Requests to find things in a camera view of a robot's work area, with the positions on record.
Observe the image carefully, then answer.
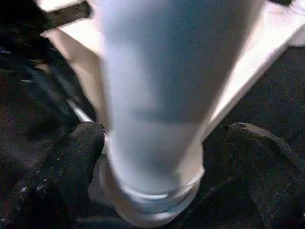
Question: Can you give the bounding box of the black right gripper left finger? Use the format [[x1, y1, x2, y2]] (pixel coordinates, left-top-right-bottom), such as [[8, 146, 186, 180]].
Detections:
[[0, 121, 105, 229]]

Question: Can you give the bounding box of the black mat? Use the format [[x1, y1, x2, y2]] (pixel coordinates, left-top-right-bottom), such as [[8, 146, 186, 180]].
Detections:
[[0, 47, 305, 229]]

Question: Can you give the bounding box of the white plastic table leg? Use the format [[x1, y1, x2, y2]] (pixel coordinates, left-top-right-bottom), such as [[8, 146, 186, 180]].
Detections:
[[95, 0, 268, 206]]

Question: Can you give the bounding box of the white plastic table top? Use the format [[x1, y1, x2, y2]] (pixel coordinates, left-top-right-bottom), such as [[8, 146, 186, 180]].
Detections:
[[39, 0, 305, 224]]

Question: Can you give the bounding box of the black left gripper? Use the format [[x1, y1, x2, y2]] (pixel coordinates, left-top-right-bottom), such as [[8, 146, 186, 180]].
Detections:
[[0, 0, 92, 126]]

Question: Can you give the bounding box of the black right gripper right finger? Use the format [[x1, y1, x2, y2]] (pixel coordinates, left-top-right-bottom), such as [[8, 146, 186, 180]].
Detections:
[[224, 122, 305, 229]]

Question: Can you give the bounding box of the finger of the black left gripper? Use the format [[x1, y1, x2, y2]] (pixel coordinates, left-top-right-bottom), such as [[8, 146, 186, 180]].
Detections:
[[50, 58, 96, 120]]

